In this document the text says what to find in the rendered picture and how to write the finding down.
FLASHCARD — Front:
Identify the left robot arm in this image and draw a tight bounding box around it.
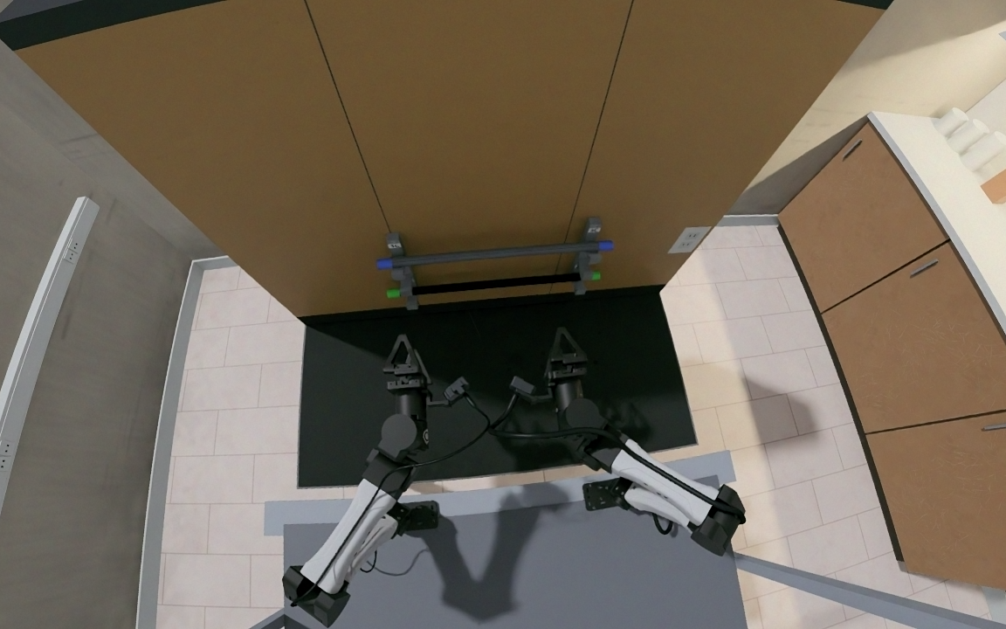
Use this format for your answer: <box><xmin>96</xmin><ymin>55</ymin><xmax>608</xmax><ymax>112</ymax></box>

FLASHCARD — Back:
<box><xmin>282</xmin><ymin>414</ymin><xmax>438</xmax><ymax>628</ymax></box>

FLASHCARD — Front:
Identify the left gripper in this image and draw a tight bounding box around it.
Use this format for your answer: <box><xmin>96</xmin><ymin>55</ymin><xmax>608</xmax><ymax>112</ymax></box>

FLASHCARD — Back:
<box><xmin>382</xmin><ymin>334</ymin><xmax>464</xmax><ymax>422</ymax></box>

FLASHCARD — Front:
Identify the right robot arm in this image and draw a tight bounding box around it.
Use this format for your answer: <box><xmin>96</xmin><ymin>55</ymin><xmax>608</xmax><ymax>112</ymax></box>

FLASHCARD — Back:
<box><xmin>556</xmin><ymin>398</ymin><xmax>746</xmax><ymax>556</ymax></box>

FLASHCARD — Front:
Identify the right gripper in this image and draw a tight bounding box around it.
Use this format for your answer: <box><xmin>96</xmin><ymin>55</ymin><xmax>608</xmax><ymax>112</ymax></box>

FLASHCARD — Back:
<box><xmin>514</xmin><ymin>327</ymin><xmax>586</xmax><ymax>412</ymax></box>

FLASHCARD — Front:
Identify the grey flat panel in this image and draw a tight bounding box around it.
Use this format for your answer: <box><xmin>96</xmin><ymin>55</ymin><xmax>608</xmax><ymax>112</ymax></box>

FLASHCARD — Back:
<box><xmin>264</xmin><ymin>473</ymin><xmax>748</xmax><ymax>629</ymax></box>

